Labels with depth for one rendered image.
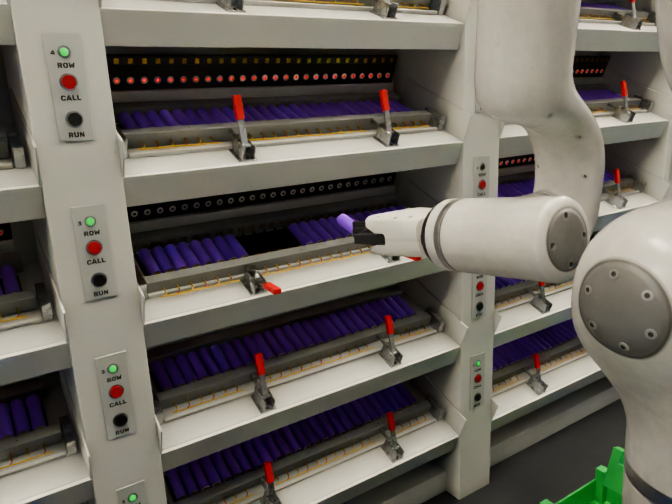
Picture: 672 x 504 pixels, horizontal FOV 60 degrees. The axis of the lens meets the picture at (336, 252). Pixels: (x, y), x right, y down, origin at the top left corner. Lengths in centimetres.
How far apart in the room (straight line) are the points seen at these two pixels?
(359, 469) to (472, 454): 29
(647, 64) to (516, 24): 117
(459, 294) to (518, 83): 68
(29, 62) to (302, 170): 39
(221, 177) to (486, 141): 53
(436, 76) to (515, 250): 63
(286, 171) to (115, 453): 47
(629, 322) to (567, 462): 116
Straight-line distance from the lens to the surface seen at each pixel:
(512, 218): 58
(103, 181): 79
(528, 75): 55
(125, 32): 81
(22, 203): 79
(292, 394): 101
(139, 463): 93
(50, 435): 94
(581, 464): 155
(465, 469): 136
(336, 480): 116
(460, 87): 111
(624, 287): 40
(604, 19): 155
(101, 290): 81
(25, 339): 84
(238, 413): 98
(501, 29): 56
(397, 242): 69
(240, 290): 91
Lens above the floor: 85
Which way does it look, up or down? 15 degrees down
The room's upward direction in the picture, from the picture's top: 3 degrees counter-clockwise
